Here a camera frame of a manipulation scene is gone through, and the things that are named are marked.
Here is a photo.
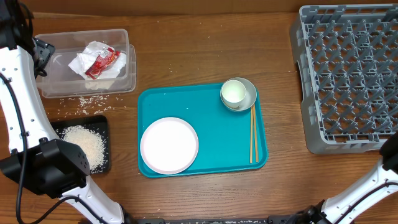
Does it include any left wooden chopstick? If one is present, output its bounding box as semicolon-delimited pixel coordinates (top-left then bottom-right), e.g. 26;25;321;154
249;106;254;164

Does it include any grey-green bowl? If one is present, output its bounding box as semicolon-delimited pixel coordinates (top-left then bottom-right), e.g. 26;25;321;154
222;77;257;112

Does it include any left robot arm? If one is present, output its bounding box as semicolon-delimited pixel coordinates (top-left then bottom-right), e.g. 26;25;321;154
1;1;134;223

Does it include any black rectangular tray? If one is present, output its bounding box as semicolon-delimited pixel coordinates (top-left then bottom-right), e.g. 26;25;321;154
51;115;111;174

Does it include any teal plastic serving tray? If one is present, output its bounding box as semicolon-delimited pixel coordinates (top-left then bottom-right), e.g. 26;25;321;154
137;83;268;176

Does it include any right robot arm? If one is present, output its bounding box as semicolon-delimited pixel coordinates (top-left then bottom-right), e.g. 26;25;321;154
286;134;397;224

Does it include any pile of white rice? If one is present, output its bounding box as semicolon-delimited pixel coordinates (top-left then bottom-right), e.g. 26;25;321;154
61;125;108;173

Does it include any red sauce packet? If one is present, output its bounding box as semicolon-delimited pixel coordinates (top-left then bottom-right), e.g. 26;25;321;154
85;47;121;80

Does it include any white cup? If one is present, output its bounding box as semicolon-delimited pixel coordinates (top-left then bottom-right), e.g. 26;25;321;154
220;80;246;110

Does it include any clear plastic waste bin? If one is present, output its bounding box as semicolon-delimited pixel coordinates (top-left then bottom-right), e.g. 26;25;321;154
36;29;137;98

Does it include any grey dishwasher rack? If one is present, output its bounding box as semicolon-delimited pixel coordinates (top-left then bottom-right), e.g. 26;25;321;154
290;4;397;154

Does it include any white napkin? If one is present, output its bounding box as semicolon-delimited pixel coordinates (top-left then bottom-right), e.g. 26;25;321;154
68;41;127;80

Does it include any wooden chopstick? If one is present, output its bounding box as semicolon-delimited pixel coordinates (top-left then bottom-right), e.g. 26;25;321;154
252;104;259;162
249;106;254;164

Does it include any right wooden chopstick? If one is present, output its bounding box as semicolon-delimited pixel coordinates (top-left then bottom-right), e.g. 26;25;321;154
252;104;259;162

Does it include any large white plate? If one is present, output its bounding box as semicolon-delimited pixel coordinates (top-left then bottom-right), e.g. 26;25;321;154
140;117;199;175

